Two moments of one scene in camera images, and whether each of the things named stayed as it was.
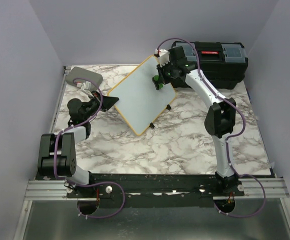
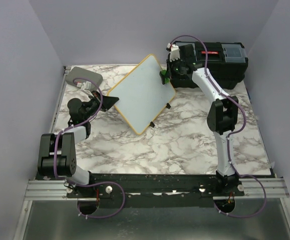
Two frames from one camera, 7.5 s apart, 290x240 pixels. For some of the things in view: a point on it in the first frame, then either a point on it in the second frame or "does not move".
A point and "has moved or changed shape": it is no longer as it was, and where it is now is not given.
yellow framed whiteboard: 140,104 does not move
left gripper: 107,102 does not move
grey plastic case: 77,72 does not move
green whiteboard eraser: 157,84 has moved or changed shape
